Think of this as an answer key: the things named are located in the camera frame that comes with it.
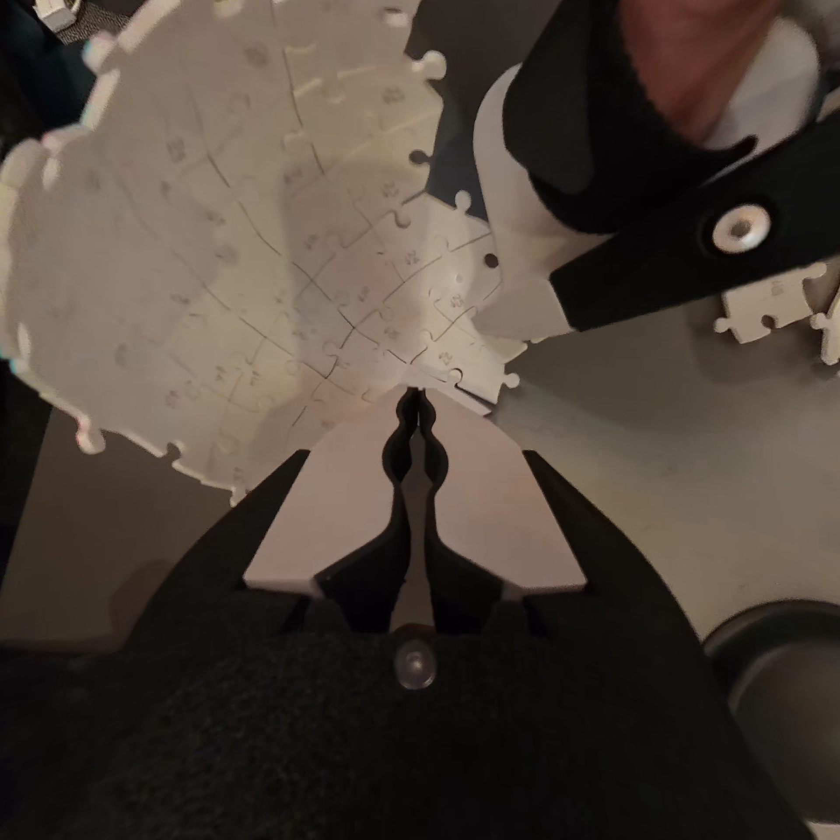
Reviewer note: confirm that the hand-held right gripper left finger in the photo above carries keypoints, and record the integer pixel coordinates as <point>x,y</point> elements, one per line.
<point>328,518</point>

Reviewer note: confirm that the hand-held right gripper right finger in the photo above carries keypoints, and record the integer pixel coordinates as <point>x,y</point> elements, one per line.
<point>505,518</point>

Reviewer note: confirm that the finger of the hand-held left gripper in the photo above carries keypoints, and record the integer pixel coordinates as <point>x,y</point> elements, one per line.
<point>525,312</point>

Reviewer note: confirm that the pile white puzzle pieces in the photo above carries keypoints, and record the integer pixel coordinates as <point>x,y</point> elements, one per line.
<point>768,302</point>

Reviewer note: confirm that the partly built puzzle ball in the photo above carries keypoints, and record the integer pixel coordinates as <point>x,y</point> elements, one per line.
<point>197,229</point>

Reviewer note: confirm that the person's left hand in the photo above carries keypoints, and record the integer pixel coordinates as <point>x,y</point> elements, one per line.
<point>695,59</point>

